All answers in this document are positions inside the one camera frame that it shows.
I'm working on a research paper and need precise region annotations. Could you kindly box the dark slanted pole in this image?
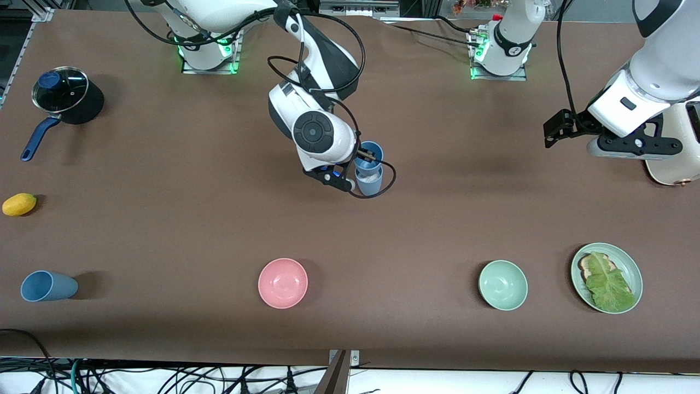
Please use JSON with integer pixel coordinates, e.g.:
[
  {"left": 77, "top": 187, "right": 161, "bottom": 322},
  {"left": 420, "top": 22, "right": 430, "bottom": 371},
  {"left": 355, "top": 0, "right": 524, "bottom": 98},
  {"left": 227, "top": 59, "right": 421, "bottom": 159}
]
[{"left": 314, "top": 350, "right": 351, "bottom": 394}]

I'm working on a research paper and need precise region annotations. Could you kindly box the toast bread slice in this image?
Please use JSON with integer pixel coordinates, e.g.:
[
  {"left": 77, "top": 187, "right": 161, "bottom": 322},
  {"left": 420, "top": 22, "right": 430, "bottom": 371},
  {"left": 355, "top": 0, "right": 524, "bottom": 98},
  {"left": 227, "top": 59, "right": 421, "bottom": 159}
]
[{"left": 578, "top": 253, "right": 636, "bottom": 299}]

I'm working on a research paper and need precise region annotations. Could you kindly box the cream white appliance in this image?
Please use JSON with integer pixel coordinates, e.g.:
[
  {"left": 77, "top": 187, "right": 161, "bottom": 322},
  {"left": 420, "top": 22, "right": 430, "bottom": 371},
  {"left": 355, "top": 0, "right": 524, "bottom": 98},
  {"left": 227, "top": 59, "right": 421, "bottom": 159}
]
[{"left": 644, "top": 101, "right": 700, "bottom": 187}]

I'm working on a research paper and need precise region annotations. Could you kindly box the yellow toy lemon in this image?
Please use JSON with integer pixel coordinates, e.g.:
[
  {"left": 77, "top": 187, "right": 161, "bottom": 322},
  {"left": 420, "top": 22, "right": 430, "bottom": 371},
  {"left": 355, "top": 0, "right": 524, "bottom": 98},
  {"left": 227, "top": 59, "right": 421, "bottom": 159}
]
[{"left": 2, "top": 193, "right": 38, "bottom": 217}]

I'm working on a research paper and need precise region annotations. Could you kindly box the mint green bowl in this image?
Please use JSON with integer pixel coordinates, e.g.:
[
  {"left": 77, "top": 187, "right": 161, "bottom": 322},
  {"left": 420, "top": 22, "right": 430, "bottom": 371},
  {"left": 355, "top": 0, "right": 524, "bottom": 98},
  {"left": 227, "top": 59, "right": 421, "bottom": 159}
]
[{"left": 478, "top": 259, "right": 529, "bottom": 311}]

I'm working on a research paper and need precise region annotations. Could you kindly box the pink bowl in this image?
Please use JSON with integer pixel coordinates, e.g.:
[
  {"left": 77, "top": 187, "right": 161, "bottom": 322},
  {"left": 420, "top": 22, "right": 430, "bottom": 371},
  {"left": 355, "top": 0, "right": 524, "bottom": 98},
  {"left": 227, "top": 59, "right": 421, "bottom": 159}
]
[{"left": 258, "top": 258, "right": 309, "bottom": 310}]

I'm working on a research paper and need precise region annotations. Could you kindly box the mint green plate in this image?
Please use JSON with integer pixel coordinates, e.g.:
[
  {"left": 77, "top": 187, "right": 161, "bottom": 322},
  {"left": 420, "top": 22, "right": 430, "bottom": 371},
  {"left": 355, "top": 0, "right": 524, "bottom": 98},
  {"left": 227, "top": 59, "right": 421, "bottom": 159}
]
[{"left": 570, "top": 242, "right": 644, "bottom": 315}]

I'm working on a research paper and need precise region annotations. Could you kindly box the brown table cover sheet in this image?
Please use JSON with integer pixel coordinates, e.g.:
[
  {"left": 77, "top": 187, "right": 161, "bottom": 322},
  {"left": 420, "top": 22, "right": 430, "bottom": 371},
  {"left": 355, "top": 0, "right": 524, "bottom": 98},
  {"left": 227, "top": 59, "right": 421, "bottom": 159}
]
[{"left": 0, "top": 8, "right": 700, "bottom": 373}]

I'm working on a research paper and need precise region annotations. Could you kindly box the black base cable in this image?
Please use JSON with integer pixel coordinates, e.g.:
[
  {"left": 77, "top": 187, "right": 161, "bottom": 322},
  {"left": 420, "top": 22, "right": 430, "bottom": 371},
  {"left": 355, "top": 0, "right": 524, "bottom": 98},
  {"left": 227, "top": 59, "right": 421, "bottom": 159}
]
[
  {"left": 435, "top": 15, "right": 476, "bottom": 34},
  {"left": 383, "top": 21, "right": 482, "bottom": 50}
]

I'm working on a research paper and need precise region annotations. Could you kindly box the blue plastic cup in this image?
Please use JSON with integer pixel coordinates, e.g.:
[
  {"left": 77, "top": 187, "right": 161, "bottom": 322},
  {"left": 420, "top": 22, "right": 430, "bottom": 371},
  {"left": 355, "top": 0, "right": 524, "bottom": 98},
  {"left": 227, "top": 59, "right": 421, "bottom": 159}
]
[
  {"left": 20, "top": 270, "right": 79, "bottom": 303},
  {"left": 354, "top": 166, "right": 384, "bottom": 197},
  {"left": 353, "top": 141, "right": 384, "bottom": 171}
]

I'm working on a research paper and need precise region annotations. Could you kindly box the black pot blue handle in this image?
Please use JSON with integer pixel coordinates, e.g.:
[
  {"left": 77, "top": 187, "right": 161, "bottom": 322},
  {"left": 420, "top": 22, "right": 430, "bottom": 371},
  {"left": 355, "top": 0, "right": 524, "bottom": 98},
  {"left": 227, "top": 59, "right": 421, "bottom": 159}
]
[{"left": 21, "top": 68, "right": 106, "bottom": 163}]

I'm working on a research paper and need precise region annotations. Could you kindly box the green lettuce leaf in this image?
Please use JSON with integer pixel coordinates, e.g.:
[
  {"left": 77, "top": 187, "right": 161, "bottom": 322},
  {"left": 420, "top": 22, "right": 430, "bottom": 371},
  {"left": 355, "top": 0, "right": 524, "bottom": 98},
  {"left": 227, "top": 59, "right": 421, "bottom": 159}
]
[{"left": 585, "top": 252, "right": 638, "bottom": 312}]

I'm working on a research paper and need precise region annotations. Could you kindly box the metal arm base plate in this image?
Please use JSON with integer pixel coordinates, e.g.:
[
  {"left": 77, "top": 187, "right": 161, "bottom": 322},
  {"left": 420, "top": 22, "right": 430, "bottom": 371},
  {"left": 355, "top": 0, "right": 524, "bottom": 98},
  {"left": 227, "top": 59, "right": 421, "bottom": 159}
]
[
  {"left": 182, "top": 33, "right": 241, "bottom": 75},
  {"left": 469, "top": 30, "right": 528, "bottom": 82}
]

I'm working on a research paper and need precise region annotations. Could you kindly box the glass pot lid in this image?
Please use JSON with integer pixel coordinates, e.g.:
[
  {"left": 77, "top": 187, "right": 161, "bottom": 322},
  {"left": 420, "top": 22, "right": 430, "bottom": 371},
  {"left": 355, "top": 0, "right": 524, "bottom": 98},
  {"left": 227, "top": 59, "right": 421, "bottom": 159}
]
[{"left": 32, "top": 66, "right": 89, "bottom": 114}]

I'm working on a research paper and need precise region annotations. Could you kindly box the silver metal table bracket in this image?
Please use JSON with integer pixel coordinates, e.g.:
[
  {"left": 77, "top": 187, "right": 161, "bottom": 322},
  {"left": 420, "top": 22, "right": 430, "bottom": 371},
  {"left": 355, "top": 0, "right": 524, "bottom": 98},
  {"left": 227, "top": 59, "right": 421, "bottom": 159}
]
[{"left": 328, "top": 349, "right": 360, "bottom": 367}]

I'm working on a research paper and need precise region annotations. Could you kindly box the aluminium frame rail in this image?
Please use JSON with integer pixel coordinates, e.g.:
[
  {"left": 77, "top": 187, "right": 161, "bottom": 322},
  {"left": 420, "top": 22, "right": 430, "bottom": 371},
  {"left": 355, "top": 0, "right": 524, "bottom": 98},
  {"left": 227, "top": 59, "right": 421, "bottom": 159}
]
[{"left": 0, "top": 0, "right": 55, "bottom": 107}]

